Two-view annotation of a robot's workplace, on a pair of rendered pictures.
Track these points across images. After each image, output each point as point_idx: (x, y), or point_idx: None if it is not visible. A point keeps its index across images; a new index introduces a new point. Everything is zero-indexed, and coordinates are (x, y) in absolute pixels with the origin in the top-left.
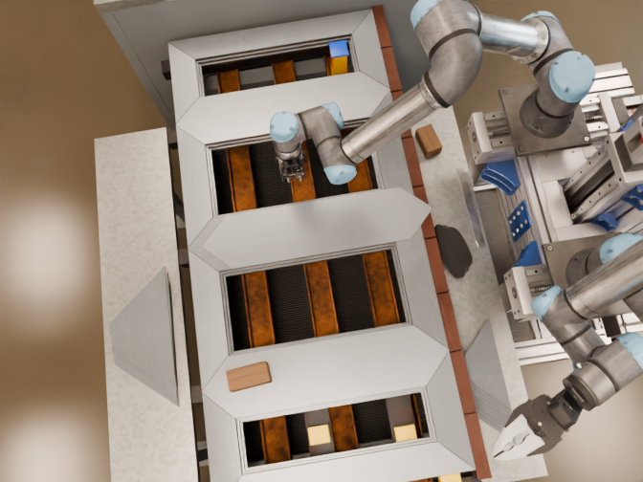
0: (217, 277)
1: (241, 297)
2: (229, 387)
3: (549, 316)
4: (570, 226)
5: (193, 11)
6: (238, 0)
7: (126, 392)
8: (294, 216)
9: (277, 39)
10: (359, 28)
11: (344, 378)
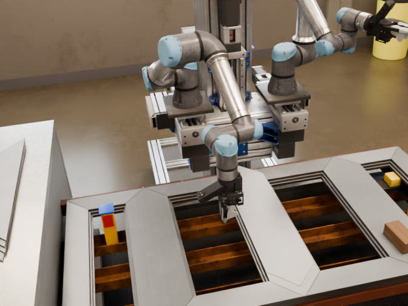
0: (325, 271)
1: None
2: None
3: (333, 42)
4: (248, 108)
5: (45, 298)
6: (47, 257)
7: None
8: (258, 229)
9: (82, 254)
10: (84, 206)
11: (373, 195)
